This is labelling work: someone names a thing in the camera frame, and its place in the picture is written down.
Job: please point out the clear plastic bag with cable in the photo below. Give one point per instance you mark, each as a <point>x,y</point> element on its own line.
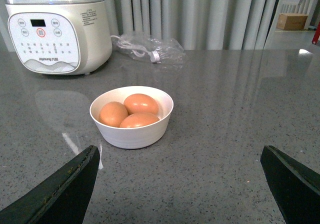
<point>142,47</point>

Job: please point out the white bowl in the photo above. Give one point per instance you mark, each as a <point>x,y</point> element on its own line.
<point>139,137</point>

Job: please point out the brown egg left in bowl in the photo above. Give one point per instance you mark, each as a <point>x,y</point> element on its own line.
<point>112,114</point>

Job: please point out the cardboard box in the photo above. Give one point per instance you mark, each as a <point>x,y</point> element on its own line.
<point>291,21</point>

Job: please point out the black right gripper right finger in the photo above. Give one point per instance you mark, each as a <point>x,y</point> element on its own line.
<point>294,186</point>

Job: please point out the grey curtain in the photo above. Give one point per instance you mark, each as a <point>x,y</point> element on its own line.
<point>197,24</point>

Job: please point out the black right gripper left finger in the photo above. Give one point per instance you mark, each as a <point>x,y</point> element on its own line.
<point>62,198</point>

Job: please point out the brown egg front in bowl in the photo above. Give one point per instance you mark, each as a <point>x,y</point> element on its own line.
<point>139,119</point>

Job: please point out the brown egg back in bowl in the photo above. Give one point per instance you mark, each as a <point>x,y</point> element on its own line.
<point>139,102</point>

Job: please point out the white kitchen appliance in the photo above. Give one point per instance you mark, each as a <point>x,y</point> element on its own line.
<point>59,37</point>

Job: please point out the brown egg in bowl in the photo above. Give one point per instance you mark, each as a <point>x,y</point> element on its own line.
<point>139,102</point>
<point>112,114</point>
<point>139,119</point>

